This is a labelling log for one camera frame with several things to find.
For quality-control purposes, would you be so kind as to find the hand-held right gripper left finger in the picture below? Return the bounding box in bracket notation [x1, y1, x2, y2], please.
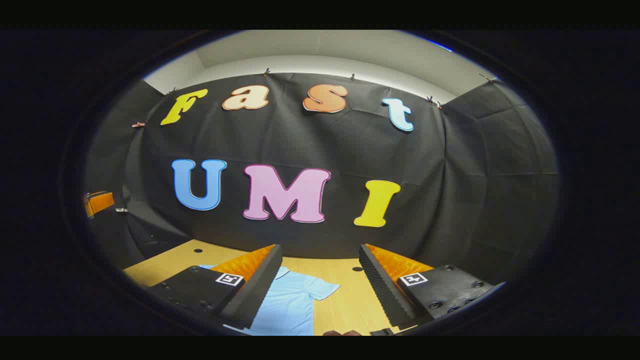
[145, 243, 284, 331]

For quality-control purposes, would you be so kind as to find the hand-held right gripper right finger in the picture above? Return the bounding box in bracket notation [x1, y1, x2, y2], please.
[358, 243, 507, 330]

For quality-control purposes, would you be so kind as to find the light blue T-shirt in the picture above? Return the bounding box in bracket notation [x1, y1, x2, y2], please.
[199, 263, 341, 337]

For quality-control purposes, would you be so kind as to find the black backdrop cloth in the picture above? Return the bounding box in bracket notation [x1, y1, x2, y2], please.
[84, 72, 561, 292]

